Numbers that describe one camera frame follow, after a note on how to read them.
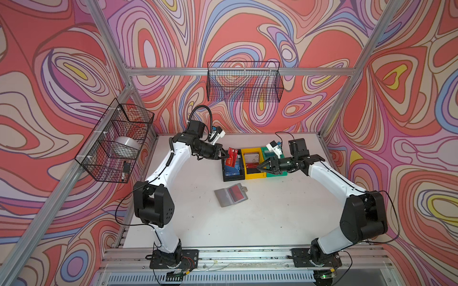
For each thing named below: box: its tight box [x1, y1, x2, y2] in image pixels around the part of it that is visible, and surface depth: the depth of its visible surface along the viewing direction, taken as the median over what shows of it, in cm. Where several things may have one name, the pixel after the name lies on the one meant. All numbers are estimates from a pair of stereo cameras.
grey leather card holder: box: [214, 182, 249, 208], surface depth 93 cm
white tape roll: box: [115, 136, 141, 151], surface depth 75 cm
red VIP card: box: [225, 147, 239, 168], surface depth 82 cm
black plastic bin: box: [221, 148, 246, 182], surface depth 98 cm
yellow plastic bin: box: [240, 147, 266, 180], surface depth 97 cm
